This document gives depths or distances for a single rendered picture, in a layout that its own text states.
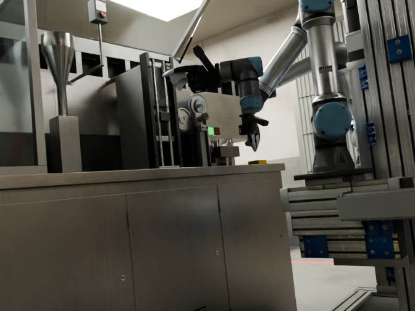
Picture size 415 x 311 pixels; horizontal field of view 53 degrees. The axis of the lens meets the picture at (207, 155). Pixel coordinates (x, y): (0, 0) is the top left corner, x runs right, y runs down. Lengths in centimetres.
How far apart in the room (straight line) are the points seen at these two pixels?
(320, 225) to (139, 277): 68
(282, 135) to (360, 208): 402
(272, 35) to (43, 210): 460
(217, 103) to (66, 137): 132
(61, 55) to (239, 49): 416
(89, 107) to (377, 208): 148
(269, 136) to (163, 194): 387
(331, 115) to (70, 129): 107
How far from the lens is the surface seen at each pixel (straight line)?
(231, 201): 194
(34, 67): 152
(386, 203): 136
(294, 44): 163
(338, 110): 141
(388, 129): 168
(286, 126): 533
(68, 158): 183
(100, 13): 203
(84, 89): 225
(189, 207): 176
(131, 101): 212
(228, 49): 596
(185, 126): 216
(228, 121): 292
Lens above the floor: 80
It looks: 5 degrees up
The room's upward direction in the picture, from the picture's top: 6 degrees counter-clockwise
